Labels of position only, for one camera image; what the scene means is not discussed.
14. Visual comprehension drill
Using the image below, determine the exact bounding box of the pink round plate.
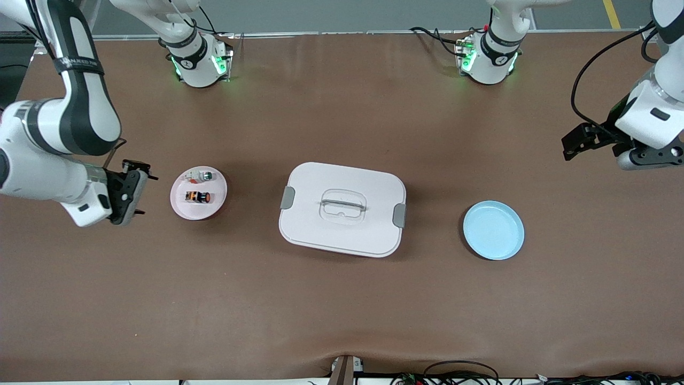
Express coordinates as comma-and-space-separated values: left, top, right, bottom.
170, 166, 228, 221

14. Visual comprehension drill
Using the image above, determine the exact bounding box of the light blue round plate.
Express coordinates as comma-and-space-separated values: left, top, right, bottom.
463, 201, 525, 261

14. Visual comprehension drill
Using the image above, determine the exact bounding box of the white lidded storage box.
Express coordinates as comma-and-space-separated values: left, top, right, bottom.
278, 162, 407, 258

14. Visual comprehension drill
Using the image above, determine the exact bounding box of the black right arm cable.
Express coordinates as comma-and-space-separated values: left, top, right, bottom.
102, 138, 128, 171

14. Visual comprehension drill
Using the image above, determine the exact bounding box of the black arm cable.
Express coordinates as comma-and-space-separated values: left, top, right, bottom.
571, 21, 666, 134
102, 138, 128, 171

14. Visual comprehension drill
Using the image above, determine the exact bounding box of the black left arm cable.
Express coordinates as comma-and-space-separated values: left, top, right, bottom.
571, 21, 666, 134

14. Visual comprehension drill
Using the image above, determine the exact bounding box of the black base cable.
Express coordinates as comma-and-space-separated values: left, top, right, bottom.
410, 26, 471, 57

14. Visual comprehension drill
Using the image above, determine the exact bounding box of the black cable bundle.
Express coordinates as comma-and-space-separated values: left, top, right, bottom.
545, 371, 684, 385

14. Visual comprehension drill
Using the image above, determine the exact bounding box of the black cable loop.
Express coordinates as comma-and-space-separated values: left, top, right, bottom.
424, 360, 500, 385

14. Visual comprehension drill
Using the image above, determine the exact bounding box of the brown grey mounting bracket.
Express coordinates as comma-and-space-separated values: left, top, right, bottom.
328, 355, 365, 385

